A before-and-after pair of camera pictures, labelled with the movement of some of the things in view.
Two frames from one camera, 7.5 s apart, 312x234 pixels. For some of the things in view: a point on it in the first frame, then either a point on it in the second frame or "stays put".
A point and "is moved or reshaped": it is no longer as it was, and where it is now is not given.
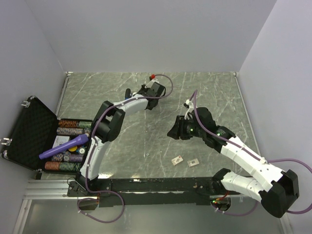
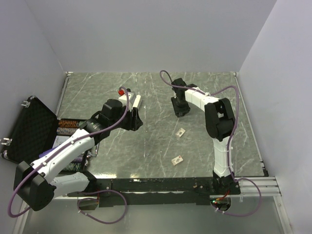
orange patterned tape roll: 67,123 stays put
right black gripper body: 188,129 to 180,107
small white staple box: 193,162 is moved or reshaped
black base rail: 149,191 stays put
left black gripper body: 144,89 to 126,123
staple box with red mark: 177,160 stays put
